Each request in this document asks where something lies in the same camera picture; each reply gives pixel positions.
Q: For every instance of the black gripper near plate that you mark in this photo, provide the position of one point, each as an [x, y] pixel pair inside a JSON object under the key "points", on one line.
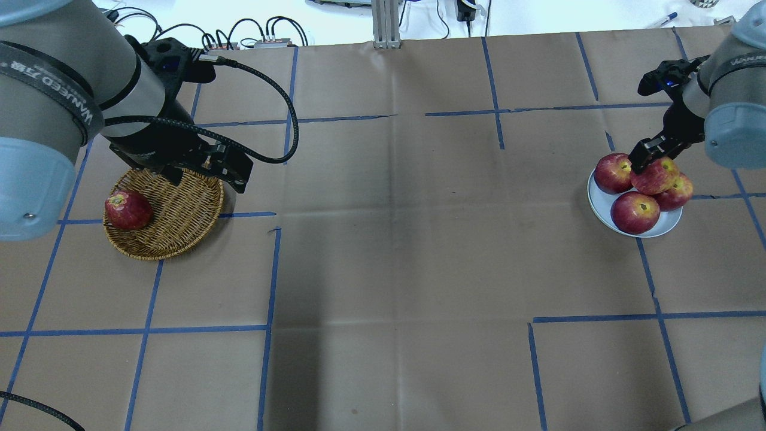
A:
{"points": [[687, 124]]}

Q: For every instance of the black gripper near basket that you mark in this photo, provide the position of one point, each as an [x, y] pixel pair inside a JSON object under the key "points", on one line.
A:
{"points": [[157, 139]]}

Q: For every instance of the red apple on plate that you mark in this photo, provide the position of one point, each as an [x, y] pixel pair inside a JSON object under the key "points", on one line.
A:
{"points": [[612, 173]]}

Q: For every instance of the yellow-red apple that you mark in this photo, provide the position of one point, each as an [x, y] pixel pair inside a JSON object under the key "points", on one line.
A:
{"points": [[656, 178]]}

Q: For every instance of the red apple plate front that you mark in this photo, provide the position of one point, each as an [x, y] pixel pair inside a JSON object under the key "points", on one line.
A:
{"points": [[635, 213]]}

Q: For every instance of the aluminium frame post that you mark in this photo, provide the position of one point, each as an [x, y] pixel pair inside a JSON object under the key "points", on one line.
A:
{"points": [[385, 17]]}

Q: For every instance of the silver robot arm near plate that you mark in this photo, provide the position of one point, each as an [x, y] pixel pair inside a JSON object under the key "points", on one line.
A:
{"points": [[717, 100]]}

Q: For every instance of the dark red apple in basket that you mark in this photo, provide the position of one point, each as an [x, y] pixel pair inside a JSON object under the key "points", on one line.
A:
{"points": [[128, 210]]}

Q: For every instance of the red apple plate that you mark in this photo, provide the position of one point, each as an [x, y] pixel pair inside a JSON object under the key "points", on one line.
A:
{"points": [[635, 213], [675, 197]]}

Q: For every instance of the red apple plate right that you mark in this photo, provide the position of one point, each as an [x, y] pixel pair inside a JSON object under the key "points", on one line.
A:
{"points": [[675, 197]]}

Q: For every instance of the woven wicker basket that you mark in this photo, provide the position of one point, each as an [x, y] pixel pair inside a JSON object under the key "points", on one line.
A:
{"points": [[182, 215]]}

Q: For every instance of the white plate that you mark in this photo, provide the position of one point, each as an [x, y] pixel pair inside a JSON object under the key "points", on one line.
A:
{"points": [[601, 203]]}

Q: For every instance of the silver robot arm near basket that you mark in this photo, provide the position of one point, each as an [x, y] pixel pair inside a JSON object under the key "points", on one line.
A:
{"points": [[68, 76]]}

